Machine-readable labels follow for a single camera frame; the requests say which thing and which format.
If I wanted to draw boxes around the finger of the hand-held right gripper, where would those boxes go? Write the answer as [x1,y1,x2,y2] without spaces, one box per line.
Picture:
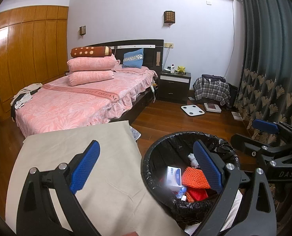
[230,134,292,202]
[253,119,292,148]

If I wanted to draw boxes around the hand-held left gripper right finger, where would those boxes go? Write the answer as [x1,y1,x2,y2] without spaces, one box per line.
[193,140,277,236]

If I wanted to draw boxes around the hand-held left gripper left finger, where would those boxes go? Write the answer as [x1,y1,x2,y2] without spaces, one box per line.
[16,140,101,236]

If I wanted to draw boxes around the white plastic bag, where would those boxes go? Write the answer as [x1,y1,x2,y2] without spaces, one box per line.
[188,153,199,168]

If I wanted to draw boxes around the orange mesh mat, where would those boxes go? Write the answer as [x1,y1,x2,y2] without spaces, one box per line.
[182,166,210,190]

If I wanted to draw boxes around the red gloves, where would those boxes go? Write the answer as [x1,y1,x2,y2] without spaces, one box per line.
[185,187,208,202]

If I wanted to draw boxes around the white and blue box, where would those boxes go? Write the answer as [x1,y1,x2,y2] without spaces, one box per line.
[166,166,182,187]

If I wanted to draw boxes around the blue plastic bag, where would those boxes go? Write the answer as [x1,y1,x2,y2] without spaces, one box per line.
[175,186,188,198]

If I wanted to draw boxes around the black waste bin with liner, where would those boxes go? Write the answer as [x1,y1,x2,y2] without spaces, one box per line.
[140,131,241,225]

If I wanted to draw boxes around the white striped clothing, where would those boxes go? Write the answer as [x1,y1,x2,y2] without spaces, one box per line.
[185,189,243,236]

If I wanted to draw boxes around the white bathroom scale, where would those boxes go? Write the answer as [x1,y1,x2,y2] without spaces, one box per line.
[181,104,205,116]

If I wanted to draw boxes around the scale with red panel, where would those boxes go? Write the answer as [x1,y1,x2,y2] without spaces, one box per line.
[203,102,222,113]

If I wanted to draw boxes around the blue patterned cloth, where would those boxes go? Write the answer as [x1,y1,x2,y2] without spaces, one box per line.
[130,125,142,142]

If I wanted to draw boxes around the pink bedspread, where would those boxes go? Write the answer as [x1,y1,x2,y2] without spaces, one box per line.
[14,65,159,138]

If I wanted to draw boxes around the plaid cloth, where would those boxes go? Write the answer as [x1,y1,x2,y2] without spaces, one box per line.
[193,77,231,107]

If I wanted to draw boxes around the dark patterned curtain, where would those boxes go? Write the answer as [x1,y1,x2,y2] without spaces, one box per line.
[235,0,292,148]

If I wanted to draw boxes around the dark hoodie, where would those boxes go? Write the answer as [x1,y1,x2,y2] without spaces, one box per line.
[201,74,226,83]

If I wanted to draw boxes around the dark nightstand with white drawer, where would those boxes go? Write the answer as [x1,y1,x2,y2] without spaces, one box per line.
[158,70,192,101]

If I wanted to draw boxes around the lower pink pillow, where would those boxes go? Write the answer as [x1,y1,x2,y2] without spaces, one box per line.
[68,70,115,86]

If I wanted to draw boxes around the pink pillow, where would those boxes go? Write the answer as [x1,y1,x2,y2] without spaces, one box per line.
[68,70,115,86]
[67,53,118,71]

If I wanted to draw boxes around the pile of clothes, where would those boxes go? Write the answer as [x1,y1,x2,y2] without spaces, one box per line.
[10,83,43,110]

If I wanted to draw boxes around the upper pink pillow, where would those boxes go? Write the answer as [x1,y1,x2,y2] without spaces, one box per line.
[67,53,118,71]

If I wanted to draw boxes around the brown dotted pillow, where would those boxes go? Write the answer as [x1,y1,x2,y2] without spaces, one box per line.
[70,45,112,57]

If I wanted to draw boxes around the blue cushion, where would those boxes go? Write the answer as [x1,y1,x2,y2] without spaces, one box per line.
[122,48,144,68]

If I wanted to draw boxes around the bed with pink cover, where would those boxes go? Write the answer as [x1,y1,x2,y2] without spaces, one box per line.
[10,39,164,128]

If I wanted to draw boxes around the wooden wardrobe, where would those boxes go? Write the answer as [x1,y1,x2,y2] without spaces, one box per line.
[0,5,70,126]

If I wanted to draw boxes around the white power cable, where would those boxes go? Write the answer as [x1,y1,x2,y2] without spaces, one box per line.
[226,0,236,79]

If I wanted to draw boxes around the large wall lamp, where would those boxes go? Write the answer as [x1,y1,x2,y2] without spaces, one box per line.
[164,10,175,26]

